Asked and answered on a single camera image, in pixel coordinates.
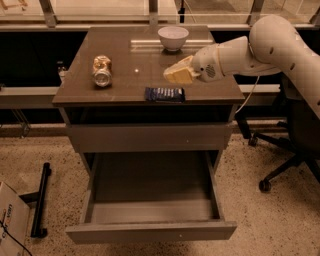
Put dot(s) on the white cardboard box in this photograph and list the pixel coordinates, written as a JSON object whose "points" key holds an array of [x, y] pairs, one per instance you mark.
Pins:
{"points": [[14, 213]]}

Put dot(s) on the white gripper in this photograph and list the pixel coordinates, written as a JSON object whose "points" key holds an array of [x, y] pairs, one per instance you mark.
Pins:
{"points": [[205, 64]]}

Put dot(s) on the white ceramic bowl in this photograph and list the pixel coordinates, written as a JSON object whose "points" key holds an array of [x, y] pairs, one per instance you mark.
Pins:
{"points": [[173, 38]]}

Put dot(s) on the grey drawer cabinet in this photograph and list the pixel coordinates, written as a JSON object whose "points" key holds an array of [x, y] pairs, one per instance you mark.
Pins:
{"points": [[138, 61]]}

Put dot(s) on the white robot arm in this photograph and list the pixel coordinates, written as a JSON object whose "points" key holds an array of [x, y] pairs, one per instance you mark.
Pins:
{"points": [[272, 46]]}

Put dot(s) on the closed grey top drawer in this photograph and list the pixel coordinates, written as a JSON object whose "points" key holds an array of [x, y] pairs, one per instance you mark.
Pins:
{"points": [[149, 138]]}

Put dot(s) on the open grey middle drawer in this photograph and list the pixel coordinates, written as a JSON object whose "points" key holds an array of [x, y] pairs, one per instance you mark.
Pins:
{"points": [[151, 197]]}

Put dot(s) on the small bottle behind cabinet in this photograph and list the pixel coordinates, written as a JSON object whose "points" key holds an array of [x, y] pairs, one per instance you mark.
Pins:
{"points": [[62, 70]]}

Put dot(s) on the black metal stand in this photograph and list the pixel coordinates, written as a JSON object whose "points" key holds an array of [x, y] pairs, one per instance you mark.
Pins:
{"points": [[38, 198]]}

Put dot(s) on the crushed metal soda can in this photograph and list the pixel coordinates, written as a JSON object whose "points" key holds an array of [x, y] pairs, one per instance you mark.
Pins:
{"points": [[101, 71]]}

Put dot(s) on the blue rxbar blueberry bar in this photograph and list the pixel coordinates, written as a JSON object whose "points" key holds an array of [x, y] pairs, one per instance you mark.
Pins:
{"points": [[165, 94]]}

